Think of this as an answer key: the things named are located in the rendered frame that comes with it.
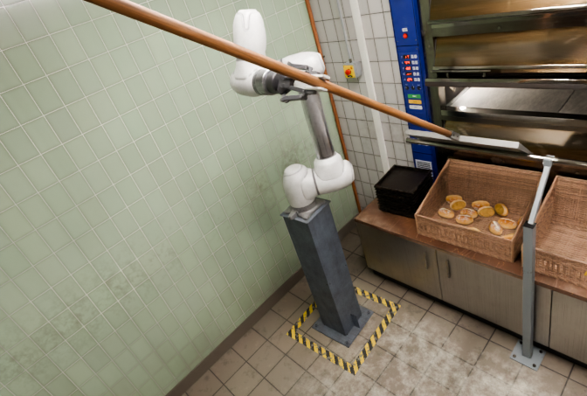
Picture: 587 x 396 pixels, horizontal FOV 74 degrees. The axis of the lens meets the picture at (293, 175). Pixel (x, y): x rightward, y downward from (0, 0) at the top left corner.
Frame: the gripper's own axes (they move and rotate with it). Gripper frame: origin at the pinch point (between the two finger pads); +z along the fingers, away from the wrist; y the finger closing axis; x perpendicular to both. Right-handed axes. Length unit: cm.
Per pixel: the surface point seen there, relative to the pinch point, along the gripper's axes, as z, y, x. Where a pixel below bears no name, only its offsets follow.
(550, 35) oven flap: 25, -53, -121
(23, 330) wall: -127, 131, 38
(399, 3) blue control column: -49, -71, -104
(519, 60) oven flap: 13, -43, -125
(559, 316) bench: 50, 77, -149
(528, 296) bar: 37, 71, -138
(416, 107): -47, -20, -142
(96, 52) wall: -126, -7, 25
